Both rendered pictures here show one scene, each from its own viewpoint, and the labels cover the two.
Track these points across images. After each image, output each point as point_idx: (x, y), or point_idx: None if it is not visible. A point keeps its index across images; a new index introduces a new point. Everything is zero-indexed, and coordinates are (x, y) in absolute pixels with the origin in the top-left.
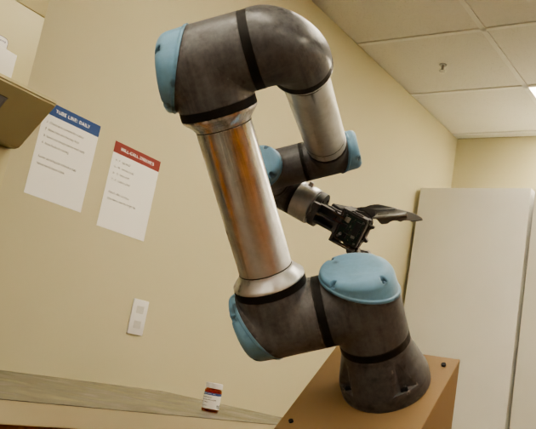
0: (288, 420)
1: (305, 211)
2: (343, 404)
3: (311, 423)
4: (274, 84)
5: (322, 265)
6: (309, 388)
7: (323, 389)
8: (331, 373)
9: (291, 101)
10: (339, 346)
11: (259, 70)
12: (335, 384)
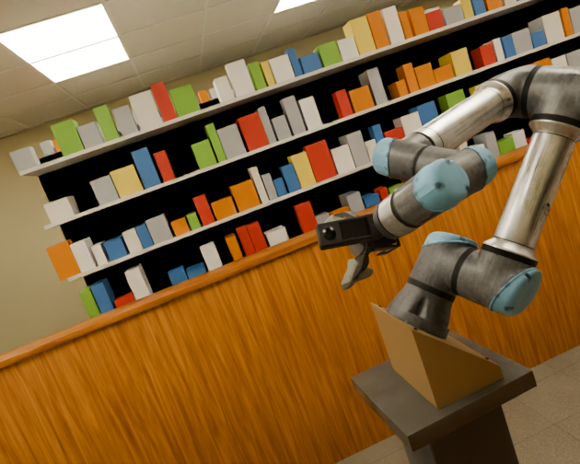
0: (488, 358)
1: None
2: (448, 340)
3: (474, 352)
4: (522, 118)
5: (470, 239)
6: (459, 348)
7: (451, 343)
8: (437, 338)
9: (492, 121)
10: (414, 330)
11: (525, 101)
12: (442, 339)
